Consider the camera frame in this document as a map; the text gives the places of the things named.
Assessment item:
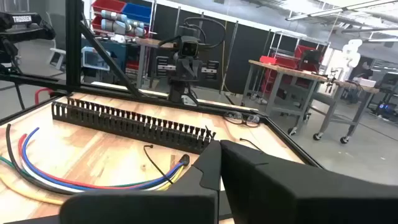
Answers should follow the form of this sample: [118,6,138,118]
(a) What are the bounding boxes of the yellow cable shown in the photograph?
[0,174,185,206]

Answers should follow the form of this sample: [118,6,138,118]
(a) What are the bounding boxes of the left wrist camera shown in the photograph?
[178,34,200,59]

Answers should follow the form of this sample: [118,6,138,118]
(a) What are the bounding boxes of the bundle of coloured wires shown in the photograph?
[17,133,147,190]

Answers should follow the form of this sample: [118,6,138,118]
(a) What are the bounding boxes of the wooden top steel workbench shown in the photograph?
[241,59,330,136]
[312,79,381,144]

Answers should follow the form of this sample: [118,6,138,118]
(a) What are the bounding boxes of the small red bin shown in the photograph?
[259,55,277,65]

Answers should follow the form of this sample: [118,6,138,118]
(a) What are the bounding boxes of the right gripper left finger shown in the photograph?
[58,139,222,224]

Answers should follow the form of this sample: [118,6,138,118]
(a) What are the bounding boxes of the light blue teach pendant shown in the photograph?
[81,46,110,72]

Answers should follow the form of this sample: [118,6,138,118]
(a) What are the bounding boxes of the red shelf bin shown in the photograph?
[91,0,127,15]

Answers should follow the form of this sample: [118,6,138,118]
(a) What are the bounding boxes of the dark rimmed eyeglasses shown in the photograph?
[223,111,261,128]

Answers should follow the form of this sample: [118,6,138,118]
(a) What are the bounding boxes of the small wooden top table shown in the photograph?
[135,37,178,90]

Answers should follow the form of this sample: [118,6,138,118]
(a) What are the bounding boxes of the blue cart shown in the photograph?
[81,37,129,82]

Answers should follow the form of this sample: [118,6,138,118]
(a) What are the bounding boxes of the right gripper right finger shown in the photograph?
[220,139,398,224]

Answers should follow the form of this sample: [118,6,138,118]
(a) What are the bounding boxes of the blue cable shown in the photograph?
[21,126,186,191]

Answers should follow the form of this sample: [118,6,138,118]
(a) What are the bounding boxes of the black aluminium table frame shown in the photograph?
[0,0,323,167]

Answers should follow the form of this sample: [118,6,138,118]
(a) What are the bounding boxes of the blue shelf bin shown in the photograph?
[122,2,152,23]

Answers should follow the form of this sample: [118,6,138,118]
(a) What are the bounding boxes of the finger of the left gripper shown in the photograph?
[177,62,190,82]
[189,62,203,82]

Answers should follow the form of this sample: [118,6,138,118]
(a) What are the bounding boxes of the black slotted cable duct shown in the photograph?
[51,96,217,155]

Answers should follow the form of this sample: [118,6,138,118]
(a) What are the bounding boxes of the thin black cable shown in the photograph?
[143,144,175,185]

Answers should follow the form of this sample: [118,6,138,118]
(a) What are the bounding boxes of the red cable loop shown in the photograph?
[34,87,54,105]

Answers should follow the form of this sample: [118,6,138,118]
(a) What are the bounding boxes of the white robot figure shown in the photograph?
[340,39,363,82]

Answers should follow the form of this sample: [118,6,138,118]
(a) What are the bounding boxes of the green cable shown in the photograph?
[0,155,159,189]

